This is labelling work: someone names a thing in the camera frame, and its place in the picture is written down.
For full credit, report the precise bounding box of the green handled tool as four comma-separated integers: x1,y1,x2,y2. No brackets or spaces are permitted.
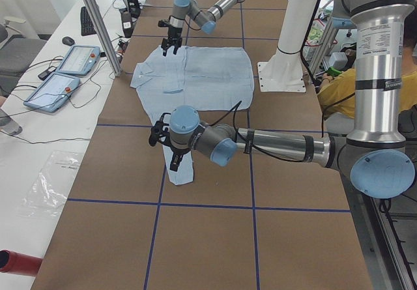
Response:
326,66,342,77

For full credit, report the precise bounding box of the black keyboard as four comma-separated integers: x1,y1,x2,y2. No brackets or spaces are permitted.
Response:
80,7,96,36

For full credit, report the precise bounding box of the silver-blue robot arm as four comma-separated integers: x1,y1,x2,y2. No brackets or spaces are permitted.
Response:
149,0,416,199
158,0,245,56

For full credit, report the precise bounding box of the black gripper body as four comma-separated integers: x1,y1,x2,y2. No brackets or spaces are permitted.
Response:
161,25,182,50
163,133,190,162

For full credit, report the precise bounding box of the near blue teach pendant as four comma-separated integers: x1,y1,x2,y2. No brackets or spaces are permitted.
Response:
23,72,80,113

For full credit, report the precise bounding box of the grey office chair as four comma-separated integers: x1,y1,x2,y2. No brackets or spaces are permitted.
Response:
0,16,46,95

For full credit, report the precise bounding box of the far blue teach pendant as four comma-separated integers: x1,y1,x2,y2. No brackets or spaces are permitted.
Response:
56,45,100,76

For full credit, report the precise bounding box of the blue teach pendant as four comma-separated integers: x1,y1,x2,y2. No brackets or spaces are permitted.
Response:
56,45,100,76
23,72,80,113

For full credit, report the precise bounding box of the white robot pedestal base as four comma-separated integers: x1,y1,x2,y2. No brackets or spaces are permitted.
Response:
257,0,320,93

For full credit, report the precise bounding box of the person in yellow shirt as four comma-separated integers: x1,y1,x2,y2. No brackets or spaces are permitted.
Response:
317,16,417,120

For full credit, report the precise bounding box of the aluminium frame post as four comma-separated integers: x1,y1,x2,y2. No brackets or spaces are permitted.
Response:
83,0,122,77

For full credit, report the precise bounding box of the clear plastic bag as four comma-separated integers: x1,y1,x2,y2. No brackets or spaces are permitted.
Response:
17,151,84,220

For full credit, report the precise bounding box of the black computer mouse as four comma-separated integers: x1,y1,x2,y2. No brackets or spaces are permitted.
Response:
62,36,75,46

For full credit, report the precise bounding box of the red cylinder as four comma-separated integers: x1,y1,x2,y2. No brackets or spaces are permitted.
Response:
1,250,43,277

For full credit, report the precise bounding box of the light blue button-up shirt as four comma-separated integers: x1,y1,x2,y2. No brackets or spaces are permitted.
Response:
130,46,254,185

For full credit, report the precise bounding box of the black smartphone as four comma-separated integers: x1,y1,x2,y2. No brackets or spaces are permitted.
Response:
38,69,55,81

